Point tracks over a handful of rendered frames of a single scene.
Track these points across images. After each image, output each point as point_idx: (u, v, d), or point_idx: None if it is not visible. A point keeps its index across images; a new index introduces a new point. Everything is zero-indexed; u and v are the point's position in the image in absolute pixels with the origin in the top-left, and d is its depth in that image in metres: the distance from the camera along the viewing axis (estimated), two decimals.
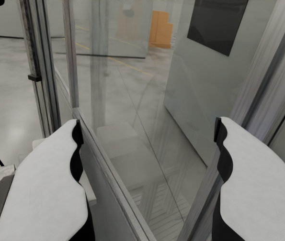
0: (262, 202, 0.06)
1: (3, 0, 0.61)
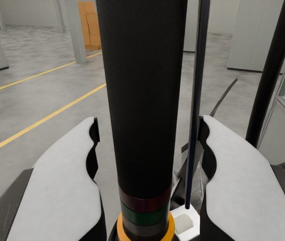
0: (246, 198, 0.06)
1: None
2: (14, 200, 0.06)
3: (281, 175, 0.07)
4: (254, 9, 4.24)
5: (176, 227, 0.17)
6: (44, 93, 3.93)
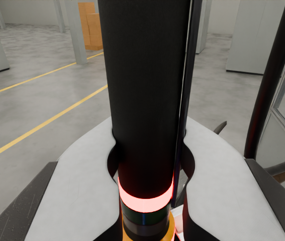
0: (225, 194, 0.07)
1: None
2: (39, 191, 0.07)
3: (255, 168, 0.08)
4: (253, 12, 4.27)
5: (176, 226, 0.17)
6: (45, 96, 3.98)
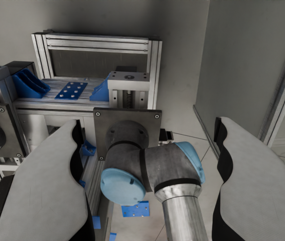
0: (262, 202, 0.06)
1: None
2: None
3: None
4: None
5: None
6: None
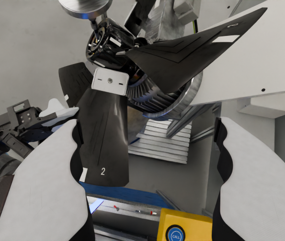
0: (262, 202, 0.06)
1: None
2: None
3: None
4: None
5: None
6: None
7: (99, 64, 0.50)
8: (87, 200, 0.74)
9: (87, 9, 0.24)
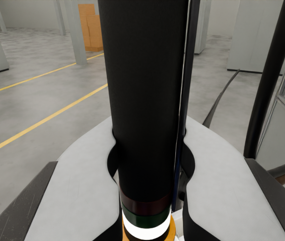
0: (225, 194, 0.06)
1: None
2: (39, 190, 0.07)
3: (255, 167, 0.07)
4: (253, 10, 4.25)
5: (176, 230, 0.17)
6: (44, 94, 3.93)
7: None
8: None
9: None
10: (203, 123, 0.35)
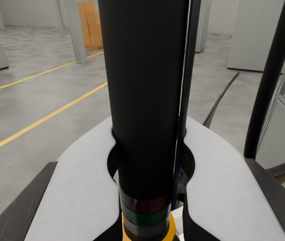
0: (225, 194, 0.06)
1: None
2: (39, 191, 0.07)
3: (255, 168, 0.07)
4: (254, 9, 4.23)
5: (176, 228, 0.17)
6: (44, 93, 3.92)
7: None
8: None
9: None
10: (203, 125, 0.36)
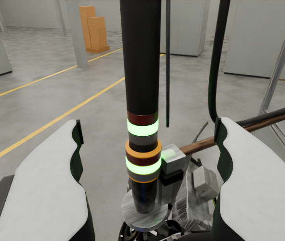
0: (262, 202, 0.06)
1: None
2: None
3: None
4: (249, 17, 4.40)
5: (163, 154, 0.25)
6: (48, 98, 4.09)
7: None
8: None
9: (149, 223, 0.26)
10: None
